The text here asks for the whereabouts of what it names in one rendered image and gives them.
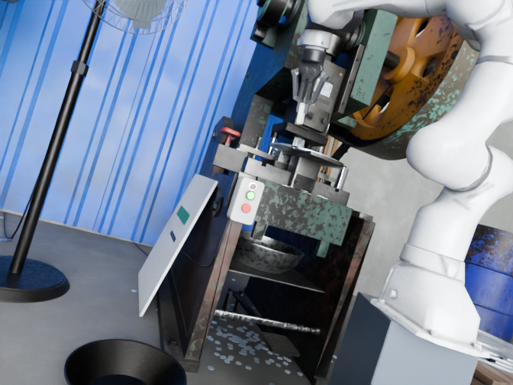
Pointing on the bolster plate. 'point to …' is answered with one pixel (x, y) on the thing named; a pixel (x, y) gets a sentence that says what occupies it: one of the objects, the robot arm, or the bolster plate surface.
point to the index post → (341, 178)
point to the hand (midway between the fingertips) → (301, 113)
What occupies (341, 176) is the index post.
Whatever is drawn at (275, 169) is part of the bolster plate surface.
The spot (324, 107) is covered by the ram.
